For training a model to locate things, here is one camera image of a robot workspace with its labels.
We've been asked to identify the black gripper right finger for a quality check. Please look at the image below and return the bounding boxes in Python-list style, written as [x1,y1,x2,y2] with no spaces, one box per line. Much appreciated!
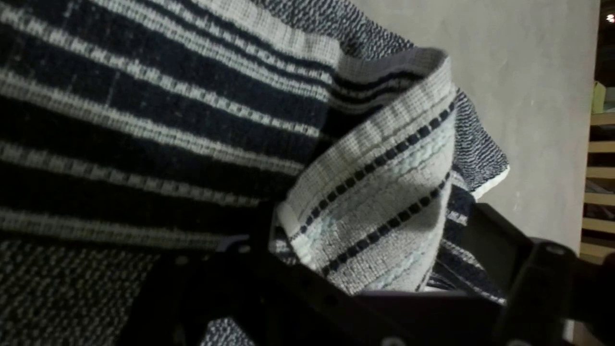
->
[458,201,615,346]

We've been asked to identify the grey striped towel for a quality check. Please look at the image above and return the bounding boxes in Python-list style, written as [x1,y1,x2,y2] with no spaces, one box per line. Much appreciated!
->
[0,0,512,346]

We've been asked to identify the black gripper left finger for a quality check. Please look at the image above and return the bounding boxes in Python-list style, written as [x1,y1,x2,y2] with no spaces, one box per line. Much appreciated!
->
[114,214,348,346]

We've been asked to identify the wooden chair with slatted back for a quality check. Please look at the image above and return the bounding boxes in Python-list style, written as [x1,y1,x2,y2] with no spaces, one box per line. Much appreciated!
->
[579,80,615,266]

